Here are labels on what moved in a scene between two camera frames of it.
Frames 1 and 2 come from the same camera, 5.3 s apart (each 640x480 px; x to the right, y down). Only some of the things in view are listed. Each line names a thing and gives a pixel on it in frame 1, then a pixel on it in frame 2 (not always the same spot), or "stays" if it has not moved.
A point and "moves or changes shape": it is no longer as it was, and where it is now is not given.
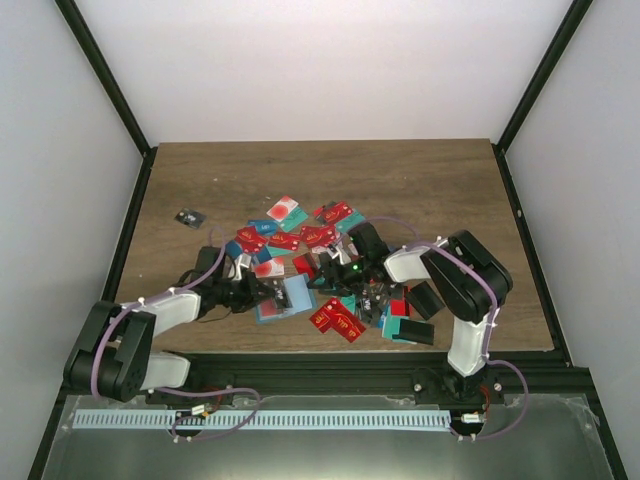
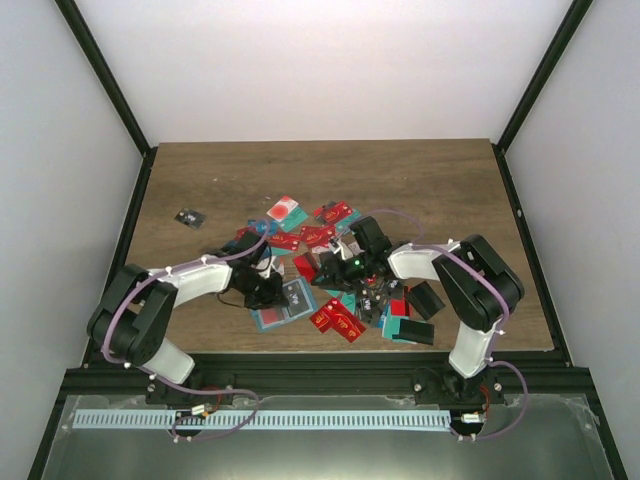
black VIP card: (280, 293) moves or changes shape
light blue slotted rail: (273, 419) stays
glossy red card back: (303, 264) stays
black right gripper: (329, 269) stays
